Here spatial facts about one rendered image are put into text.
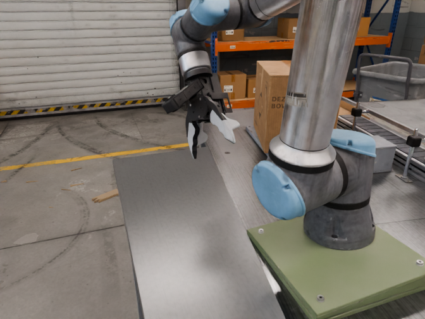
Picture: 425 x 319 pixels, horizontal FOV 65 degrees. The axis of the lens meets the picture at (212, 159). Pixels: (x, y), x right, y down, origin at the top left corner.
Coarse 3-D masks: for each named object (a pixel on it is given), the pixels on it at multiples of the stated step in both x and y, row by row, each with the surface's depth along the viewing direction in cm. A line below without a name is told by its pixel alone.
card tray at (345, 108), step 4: (340, 104) 177; (344, 104) 173; (348, 104) 169; (340, 108) 174; (344, 108) 173; (348, 108) 169; (340, 112) 168; (344, 112) 168; (348, 112) 168; (364, 116) 157
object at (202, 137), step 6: (192, 126) 83; (198, 126) 84; (192, 132) 83; (198, 132) 84; (192, 138) 84; (198, 138) 86; (204, 138) 88; (192, 144) 84; (198, 144) 87; (192, 150) 85; (192, 156) 86
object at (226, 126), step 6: (210, 114) 78; (210, 120) 78; (216, 120) 76; (228, 120) 78; (234, 120) 79; (222, 126) 75; (228, 126) 75; (234, 126) 77; (222, 132) 76; (228, 132) 75; (228, 138) 75; (234, 138) 75
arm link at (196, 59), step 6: (186, 54) 80; (192, 54) 80; (198, 54) 80; (204, 54) 81; (180, 60) 82; (186, 60) 80; (192, 60) 80; (198, 60) 80; (204, 60) 81; (180, 66) 82; (186, 66) 80; (192, 66) 80; (198, 66) 80; (204, 66) 81; (210, 66) 82; (186, 72) 81
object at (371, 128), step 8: (352, 120) 141; (360, 120) 141; (368, 120) 141; (368, 128) 132; (376, 128) 132; (384, 128) 132; (384, 136) 124; (392, 136) 124; (400, 144) 117; (408, 152) 111; (416, 152) 111; (424, 152) 111
